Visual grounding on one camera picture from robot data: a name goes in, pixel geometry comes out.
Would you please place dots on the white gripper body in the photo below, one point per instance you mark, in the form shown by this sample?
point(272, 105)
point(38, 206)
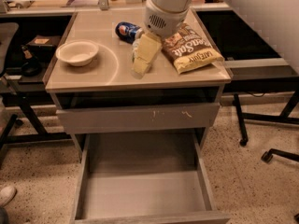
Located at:
point(164, 21)

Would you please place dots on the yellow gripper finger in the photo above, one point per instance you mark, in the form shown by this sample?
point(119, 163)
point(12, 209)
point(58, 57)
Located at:
point(149, 47)

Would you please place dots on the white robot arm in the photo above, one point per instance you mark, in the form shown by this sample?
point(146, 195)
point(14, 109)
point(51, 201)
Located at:
point(275, 21)

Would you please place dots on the blue pepsi can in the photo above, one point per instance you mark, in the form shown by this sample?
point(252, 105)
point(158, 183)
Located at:
point(128, 32)

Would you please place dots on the grey drawer cabinet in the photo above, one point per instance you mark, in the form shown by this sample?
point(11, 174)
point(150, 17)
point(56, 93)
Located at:
point(108, 81)

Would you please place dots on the closed top drawer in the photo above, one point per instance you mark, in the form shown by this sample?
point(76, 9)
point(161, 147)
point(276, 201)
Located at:
point(138, 118)

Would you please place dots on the open middle drawer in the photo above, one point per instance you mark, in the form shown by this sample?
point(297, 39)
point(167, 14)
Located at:
point(144, 178)

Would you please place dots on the brown chips bag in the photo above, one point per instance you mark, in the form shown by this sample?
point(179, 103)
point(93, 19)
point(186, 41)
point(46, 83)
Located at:
point(188, 51)

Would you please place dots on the white bowl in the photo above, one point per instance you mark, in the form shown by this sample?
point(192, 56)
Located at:
point(77, 53)

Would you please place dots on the black box on shelf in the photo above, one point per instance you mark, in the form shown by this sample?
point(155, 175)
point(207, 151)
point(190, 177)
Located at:
point(43, 47)

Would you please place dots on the dark bottle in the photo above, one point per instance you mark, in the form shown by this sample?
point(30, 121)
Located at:
point(31, 66)

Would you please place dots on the grey chair left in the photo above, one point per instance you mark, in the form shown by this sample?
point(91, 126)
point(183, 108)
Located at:
point(7, 32)

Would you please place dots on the black office chair base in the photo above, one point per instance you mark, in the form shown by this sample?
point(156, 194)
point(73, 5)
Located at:
point(268, 155)

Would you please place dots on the white shoe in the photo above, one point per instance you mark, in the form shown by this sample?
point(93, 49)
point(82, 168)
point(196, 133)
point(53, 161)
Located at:
point(6, 195)

